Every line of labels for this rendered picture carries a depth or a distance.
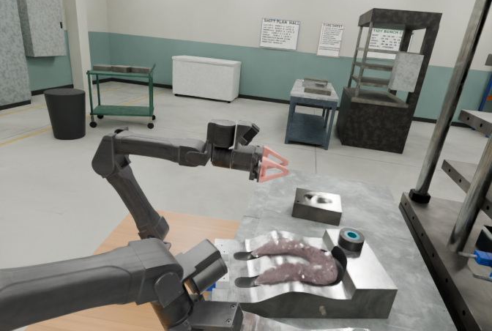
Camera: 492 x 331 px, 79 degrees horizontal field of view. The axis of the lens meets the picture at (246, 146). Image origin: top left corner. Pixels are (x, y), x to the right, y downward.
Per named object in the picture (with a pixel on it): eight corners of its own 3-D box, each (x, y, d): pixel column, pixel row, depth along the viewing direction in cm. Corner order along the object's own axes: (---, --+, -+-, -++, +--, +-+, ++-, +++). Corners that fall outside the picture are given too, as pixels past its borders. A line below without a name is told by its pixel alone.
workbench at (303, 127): (282, 143, 466) (291, 86, 435) (291, 116, 641) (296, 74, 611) (328, 151, 454) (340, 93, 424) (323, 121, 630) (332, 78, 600)
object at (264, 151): (290, 149, 84) (257, 143, 84) (291, 158, 77) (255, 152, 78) (286, 170, 86) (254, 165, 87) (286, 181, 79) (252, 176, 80)
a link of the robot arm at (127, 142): (209, 138, 84) (107, 124, 87) (202, 149, 76) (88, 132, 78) (207, 177, 89) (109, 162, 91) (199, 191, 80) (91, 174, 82)
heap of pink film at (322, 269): (255, 291, 82) (258, 268, 79) (250, 247, 98) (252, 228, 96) (345, 292, 84) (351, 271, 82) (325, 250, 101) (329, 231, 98)
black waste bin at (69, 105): (41, 138, 398) (34, 91, 376) (68, 128, 442) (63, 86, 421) (72, 143, 390) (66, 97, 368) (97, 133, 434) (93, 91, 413)
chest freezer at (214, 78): (239, 98, 776) (241, 61, 744) (231, 104, 705) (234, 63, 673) (184, 91, 801) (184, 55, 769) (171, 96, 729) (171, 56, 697)
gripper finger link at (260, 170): (291, 153, 80) (256, 148, 81) (291, 163, 74) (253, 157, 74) (286, 176, 83) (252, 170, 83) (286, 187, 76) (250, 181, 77)
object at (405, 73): (343, 149, 465) (374, 5, 395) (335, 124, 608) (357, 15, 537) (406, 159, 450) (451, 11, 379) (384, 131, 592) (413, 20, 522)
